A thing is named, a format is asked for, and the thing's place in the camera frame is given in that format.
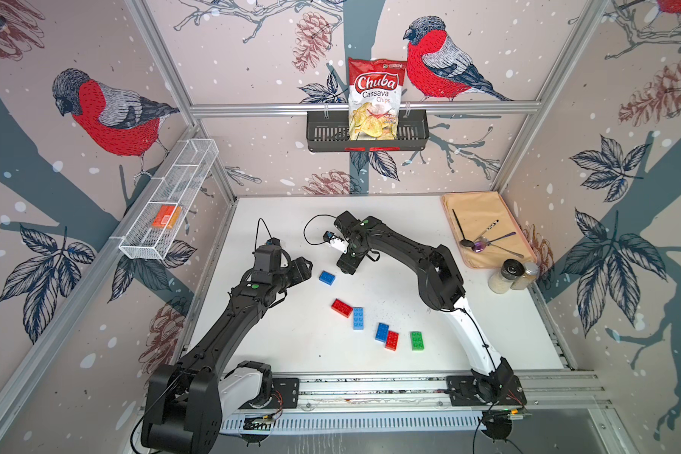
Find white wire basket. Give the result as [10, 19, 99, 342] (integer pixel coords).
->
[119, 138, 219, 260]

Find red lego brick right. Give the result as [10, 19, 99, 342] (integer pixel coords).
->
[385, 331, 399, 351]

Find red lego brick left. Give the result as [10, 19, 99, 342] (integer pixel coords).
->
[331, 299, 354, 318]

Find chuba cassava chips bag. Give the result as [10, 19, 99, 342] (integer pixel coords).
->
[347, 58, 406, 141]

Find silver spoon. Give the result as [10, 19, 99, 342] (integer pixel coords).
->
[483, 238, 526, 258]

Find orange block in basket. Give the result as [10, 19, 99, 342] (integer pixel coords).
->
[151, 204, 182, 230]

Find green lego brick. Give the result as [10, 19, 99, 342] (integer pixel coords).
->
[410, 331, 425, 352]

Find black spoon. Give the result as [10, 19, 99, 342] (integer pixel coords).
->
[452, 210, 475, 250]

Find red lego brick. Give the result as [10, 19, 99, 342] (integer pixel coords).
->
[385, 331, 399, 351]
[331, 299, 354, 318]

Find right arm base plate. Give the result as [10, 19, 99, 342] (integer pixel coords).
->
[446, 375, 527, 407]

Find blue small lego brick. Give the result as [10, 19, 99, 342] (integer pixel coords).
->
[375, 323, 389, 344]

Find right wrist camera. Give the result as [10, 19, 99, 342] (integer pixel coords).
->
[323, 231, 348, 253]

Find light blue lego brick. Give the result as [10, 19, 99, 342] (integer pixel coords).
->
[352, 308, 364, 331]

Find silver lid shaker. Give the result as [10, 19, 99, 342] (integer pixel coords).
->
[511, 262, 540, 291]

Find black lid shaker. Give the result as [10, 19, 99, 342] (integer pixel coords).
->
[488, 259, 526, 294]

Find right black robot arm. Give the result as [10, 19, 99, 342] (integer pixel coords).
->
[323, 211, 515, 404]

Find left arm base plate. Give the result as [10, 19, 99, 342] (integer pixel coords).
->
[249, 378, 300, 410]

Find black wall basket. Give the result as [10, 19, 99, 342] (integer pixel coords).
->
[306, 111, 431, 152]

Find purple spoon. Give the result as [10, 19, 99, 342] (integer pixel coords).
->
[471, 232, 516, 253]

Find spoon with patterned handle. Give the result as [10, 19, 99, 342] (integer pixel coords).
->
[475, 219, 499, 241]

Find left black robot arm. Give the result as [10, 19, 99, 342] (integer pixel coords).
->
[137, 238, 312, 453]

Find yellow cloth mat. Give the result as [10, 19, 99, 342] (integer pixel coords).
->
[441, 191, 537, 270]

